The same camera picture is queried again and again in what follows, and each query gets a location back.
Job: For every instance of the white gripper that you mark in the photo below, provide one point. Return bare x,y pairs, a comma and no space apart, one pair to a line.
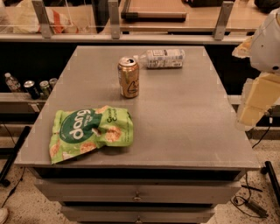
267,48

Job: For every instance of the clear plastic water bottle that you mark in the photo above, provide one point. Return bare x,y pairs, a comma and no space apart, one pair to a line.
161,58

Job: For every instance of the small water bottle on shelf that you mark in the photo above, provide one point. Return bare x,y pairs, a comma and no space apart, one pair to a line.
12,83

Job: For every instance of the black stand leg right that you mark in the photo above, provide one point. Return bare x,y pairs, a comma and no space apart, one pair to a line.
268,169

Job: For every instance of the black stand leg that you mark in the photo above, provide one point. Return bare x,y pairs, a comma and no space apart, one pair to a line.
268,169
10,154

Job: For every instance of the gold soda can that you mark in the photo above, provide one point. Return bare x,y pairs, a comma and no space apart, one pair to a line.
128,75

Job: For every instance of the black framed wooden board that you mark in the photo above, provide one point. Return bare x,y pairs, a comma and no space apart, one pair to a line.
137,10

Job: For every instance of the green snack chip bag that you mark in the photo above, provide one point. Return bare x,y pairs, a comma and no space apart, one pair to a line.
75,133

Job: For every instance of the silver can on shelf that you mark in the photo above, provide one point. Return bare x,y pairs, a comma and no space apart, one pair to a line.
53,82

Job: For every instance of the green can on shelf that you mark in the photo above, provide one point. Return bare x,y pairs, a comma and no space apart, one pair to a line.
45,87

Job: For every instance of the upper grey cabinet drawer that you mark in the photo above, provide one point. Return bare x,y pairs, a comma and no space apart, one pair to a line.
189,192

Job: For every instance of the grey cabinet drawer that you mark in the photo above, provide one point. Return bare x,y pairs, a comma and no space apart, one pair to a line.
137,215
189,192

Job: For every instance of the lower grey cabinet drawer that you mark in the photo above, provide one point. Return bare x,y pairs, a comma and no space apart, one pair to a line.
137,215

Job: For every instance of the dark can on shelf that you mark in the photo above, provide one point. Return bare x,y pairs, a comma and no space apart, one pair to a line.
30,87

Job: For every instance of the orange white plastic bag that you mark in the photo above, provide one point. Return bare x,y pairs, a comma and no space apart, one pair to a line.
29,20

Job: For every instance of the black stand leg left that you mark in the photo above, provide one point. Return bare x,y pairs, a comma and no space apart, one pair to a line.
10,154

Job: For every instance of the white shoe tip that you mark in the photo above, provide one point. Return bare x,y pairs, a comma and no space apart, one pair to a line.
4,213

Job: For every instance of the right metal rail bracket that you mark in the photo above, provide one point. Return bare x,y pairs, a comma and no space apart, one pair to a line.
222,21

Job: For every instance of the metal rail bracket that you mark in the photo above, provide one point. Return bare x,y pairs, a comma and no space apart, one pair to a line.
113,8
40,10
222,21

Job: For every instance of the middle metal rail bracket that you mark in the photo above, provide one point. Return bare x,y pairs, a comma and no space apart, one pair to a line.
113,8

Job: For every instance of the left metal rail bracket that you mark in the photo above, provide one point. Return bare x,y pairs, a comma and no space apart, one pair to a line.
40,10

